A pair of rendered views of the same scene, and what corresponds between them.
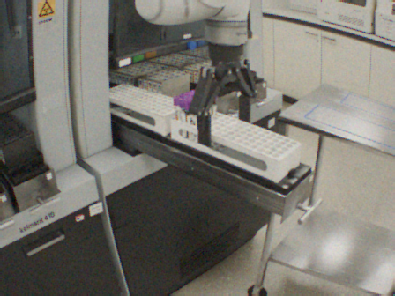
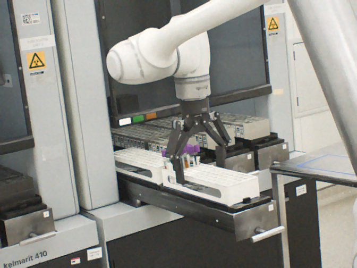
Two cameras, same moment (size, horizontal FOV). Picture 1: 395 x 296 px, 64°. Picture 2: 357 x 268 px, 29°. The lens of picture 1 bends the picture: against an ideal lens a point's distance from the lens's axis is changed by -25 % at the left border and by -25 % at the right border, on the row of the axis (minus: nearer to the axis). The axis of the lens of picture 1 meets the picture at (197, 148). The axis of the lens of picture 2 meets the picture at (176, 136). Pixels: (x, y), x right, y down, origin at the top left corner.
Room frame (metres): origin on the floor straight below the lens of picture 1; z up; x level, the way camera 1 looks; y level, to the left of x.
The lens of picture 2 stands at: (-0.94, -0.43, 1.33)
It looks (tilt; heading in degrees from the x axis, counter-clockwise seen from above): 12 degrees down; 14
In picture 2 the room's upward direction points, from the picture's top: 6 degrees counter-clockwise
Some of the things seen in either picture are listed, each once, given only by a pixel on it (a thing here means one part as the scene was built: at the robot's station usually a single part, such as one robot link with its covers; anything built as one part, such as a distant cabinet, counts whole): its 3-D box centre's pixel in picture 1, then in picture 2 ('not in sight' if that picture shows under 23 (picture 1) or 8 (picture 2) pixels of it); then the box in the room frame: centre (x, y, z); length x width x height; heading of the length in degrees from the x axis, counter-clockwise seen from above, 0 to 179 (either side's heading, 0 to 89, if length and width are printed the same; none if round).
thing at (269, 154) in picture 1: (234, 143); (208, 184); (0.79, -0.08, 0.83); 0.30 x 0.10 x 0.06; 47
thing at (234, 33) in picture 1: (226, 31); (192, 87); (0.81, -0.06, 1.09); 0.09 x 0.09 x 0.06
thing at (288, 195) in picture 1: (189, 146); (181, 194); (0.88, 0.02, 0.78); 0.73 x 0.14 x 0.09; 47
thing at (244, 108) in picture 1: (244, 110); (220, 159); (0.86, -0.11, 0.88); 0.03 x 0.01 x 0.07; 47
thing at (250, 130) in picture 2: not in sight; (254, 130); (1.36, -0.14, 0.85); 0.12 x 0.02 x 0.06; 136
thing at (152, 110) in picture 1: (140, 107); (145, 166); (1.01, 0.15, 0.83); 0.30 x 0.10 x 0.06; 47
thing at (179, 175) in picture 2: (204, 129); (179, 170); (0.76, -0.01, 0.88); 0.03 x 0.01 x 0.07; 47
